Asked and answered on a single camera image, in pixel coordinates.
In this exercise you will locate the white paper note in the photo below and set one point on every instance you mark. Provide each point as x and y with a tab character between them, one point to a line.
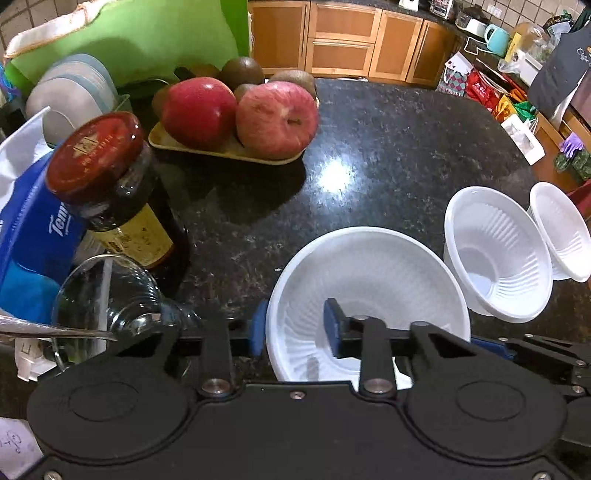
16	450

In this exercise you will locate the dark grey apron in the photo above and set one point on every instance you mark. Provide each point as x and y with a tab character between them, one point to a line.
561	69

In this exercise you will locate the white plastic sheet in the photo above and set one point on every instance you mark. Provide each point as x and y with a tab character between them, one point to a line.
21	143

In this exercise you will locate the red gift bag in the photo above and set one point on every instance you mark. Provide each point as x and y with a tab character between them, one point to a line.
482	90

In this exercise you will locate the clear plastic bag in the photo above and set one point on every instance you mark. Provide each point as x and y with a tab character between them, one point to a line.
528	41

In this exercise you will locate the clear glass cup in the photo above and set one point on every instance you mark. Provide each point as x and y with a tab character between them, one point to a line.
97	300

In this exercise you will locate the pale red apple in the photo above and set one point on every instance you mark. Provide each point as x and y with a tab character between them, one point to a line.
277	120

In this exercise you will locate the red hanging towel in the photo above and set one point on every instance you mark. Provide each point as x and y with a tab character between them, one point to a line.
581	196

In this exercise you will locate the metal spoon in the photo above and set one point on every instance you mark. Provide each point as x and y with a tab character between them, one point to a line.
46	328

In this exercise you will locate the purple rubber glove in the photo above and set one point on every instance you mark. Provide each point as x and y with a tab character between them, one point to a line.
572	144

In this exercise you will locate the teal mug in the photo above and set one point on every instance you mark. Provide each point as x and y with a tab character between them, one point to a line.
497	39

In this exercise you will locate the white ribbed plastic bowl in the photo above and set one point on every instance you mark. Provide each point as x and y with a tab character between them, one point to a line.
561	230
496	258
369	272

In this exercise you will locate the dark sauce jar red lid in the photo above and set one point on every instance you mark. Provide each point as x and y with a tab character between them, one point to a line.
120	194

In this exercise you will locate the stack of grey dishes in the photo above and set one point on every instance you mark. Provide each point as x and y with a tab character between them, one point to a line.
69	97

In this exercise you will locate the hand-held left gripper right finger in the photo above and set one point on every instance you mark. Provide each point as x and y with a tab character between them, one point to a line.
332	330

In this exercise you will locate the green patterned cloth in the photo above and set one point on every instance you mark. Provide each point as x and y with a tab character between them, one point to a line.
575	165

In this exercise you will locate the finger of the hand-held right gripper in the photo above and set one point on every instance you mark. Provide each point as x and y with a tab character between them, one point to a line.
494	348

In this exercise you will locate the yellow fruit tray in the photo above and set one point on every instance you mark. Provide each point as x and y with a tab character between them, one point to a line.
221	150

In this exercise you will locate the wooden base cabinets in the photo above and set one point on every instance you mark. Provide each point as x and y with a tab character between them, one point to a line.
341	41

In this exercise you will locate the blue tissue pack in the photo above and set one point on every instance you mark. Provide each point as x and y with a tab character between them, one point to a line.
32	249

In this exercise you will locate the dark red apple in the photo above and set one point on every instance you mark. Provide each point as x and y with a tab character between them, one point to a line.
198	110

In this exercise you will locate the white box with window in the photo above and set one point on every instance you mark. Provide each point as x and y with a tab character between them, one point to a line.
524	138

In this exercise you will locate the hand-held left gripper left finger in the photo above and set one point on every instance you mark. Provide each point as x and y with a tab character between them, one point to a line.
258	330

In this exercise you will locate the brown kiwi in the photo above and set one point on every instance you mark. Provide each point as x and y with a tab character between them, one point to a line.
295	83
241	71
244	91

